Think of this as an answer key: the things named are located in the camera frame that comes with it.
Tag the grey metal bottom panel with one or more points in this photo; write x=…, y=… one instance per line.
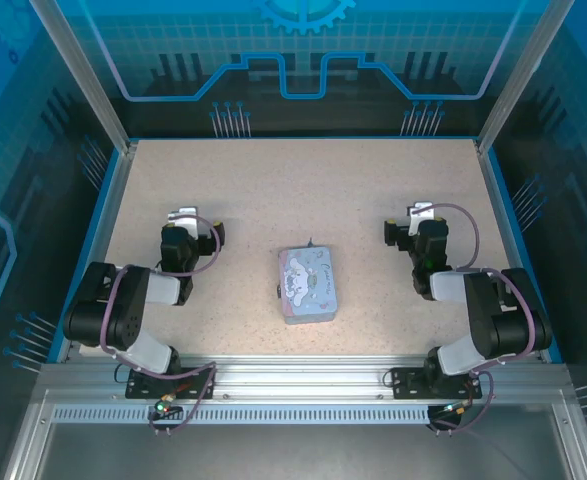
x=298, y=455

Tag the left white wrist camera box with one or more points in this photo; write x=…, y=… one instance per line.
x=185, y=215

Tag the aluminium front rail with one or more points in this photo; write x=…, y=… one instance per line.
x=303, y=375

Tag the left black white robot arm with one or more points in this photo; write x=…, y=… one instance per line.
x=123, y=320

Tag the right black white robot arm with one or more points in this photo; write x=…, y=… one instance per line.
x=493, y=325

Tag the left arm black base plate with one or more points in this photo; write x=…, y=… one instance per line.
x=138, y=387

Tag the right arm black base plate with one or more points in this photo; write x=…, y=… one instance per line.
x=405, y=382

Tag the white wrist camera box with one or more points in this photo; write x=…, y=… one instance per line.
x=185, y=215
x=417, y=222

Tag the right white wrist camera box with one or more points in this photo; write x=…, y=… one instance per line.
x=417, y=222

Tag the aluminium frame post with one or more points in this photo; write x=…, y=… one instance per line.
x=90, y=75
x=520, y=75

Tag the aluminium side rail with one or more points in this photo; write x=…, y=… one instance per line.
x=494, y=200
x=104, y=225

